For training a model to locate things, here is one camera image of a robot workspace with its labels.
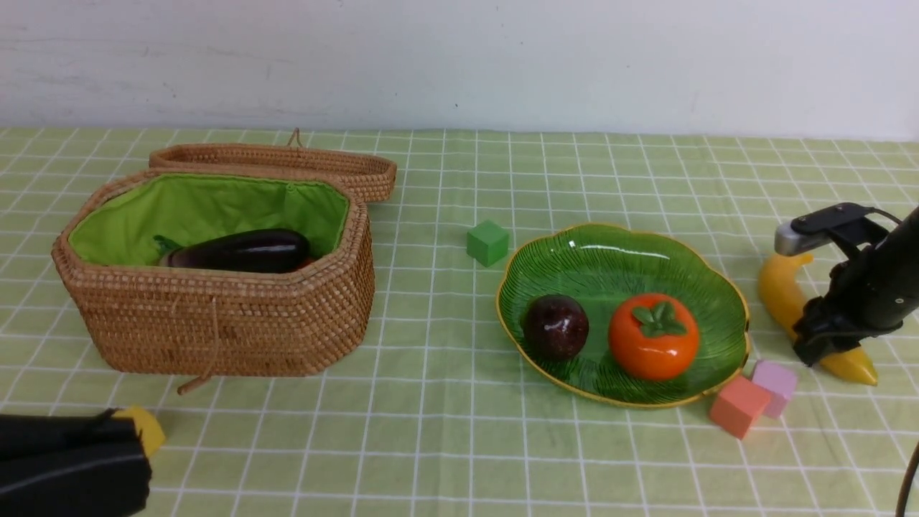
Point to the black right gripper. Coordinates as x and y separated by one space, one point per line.
823 330

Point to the yellow toy banana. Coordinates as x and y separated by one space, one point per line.
784 300

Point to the orange toy persimmon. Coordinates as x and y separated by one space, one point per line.
653 337

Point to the dark purple toy mangosteen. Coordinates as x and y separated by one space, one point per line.
555 326

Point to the purple toy eggplant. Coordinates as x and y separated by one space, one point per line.
244 251

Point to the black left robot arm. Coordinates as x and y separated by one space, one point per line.
89 465

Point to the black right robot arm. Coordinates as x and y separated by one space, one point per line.
871 293

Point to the pink foam cube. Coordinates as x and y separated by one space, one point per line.
779 382

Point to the orange foam cube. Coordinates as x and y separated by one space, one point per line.
738 406

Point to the green glass leaf plate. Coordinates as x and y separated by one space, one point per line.
600 267

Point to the green foam cube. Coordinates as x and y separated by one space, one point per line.
487 243

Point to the green checkered tablecloth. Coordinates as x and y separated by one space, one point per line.
436 414

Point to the wicker basket lid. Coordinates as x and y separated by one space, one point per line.
371 178

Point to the yellow foam cube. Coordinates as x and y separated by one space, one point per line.
147 428

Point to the wicker basket green lining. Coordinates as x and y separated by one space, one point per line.
145 317

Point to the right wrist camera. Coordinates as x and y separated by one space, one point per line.
846 225

